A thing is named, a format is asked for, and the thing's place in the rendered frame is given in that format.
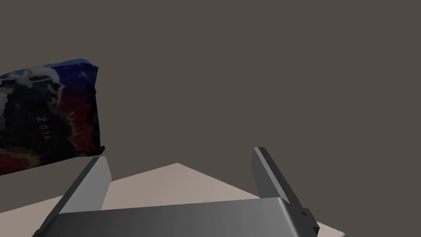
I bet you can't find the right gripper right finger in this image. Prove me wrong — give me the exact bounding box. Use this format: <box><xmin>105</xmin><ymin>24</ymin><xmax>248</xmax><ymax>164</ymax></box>
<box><xmin>251</xmin><ymin>147</ymin><xmax>298</xmax><ymax>205</ymax></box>

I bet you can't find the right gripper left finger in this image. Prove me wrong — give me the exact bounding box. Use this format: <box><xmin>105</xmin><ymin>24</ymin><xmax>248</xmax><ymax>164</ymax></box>
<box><xmin>49</xmin><ymin>156</ymin><xmax>112</xmax><ymax>221</ymax></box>

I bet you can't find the blue red black picture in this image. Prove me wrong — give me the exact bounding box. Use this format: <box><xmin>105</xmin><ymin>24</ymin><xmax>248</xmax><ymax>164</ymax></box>
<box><xmin>0</xmin><ymin>58</ymin><xmax>106</xmax><ymax>176</ymax></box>

